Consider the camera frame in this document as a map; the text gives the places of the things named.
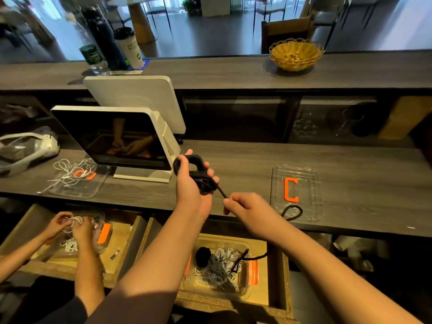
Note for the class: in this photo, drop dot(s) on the black metal chair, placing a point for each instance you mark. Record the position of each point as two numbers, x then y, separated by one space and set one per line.
324 11
268 6
160 8

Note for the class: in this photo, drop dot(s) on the clear container drawer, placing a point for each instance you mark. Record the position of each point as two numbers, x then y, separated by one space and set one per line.
189 286
101 236

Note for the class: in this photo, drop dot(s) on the person's left forearm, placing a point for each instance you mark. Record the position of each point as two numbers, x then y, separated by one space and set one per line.
148 276

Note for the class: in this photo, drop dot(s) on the yellow woven basket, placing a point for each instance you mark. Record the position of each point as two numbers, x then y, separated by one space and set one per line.
296 56

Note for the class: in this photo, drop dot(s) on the white paper coffee cup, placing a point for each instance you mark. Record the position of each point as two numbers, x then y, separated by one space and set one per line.
129 49

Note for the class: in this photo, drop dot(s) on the wooden drawer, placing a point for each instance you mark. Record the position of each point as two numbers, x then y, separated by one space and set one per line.
280 280
131 249

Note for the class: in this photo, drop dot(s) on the pile of white containers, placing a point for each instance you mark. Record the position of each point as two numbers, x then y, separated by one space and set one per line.
358 249

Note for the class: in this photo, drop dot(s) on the blue white notebook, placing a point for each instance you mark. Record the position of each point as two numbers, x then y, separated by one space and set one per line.
144 64

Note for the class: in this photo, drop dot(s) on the white headset device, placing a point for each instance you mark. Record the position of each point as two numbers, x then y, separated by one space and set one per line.
44 143

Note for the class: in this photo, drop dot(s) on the brown wooden chair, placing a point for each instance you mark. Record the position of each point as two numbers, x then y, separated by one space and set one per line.
287 33

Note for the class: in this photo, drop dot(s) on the white customer display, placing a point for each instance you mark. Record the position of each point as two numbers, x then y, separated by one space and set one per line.
138 101

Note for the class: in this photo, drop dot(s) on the small white connector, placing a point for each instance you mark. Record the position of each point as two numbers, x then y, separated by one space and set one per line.
115 253

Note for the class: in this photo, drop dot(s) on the another person's forearm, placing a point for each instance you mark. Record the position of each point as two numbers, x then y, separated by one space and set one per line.
20 256
88 276

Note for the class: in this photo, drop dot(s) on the clear plastic water bottle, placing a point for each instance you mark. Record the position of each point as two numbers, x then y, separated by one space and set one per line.
91 56

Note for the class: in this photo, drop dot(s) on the person's left hand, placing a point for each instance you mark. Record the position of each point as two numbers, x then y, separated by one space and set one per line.
192 195

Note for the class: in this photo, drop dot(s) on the round wooden table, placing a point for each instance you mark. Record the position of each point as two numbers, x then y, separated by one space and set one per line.
138 13

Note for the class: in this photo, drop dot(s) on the person's right hand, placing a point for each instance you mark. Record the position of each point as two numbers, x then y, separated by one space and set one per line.
253 214

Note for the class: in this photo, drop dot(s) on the white touchscreen monitor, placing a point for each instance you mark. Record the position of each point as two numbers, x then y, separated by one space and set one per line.
111 138

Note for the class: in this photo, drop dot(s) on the black thermos bottle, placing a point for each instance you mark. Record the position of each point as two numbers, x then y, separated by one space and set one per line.
106 40

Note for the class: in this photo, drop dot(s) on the flat cardboard sheet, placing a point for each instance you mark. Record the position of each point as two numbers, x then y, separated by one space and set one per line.
406 118

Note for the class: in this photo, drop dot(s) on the green potted plant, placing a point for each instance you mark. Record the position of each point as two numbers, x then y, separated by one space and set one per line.
192 6

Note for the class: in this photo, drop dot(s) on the person's right forearm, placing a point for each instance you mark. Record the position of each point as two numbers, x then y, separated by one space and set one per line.
351 280

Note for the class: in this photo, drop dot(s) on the grey wooden bar counter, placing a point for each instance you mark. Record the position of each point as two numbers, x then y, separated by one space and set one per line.
216 74

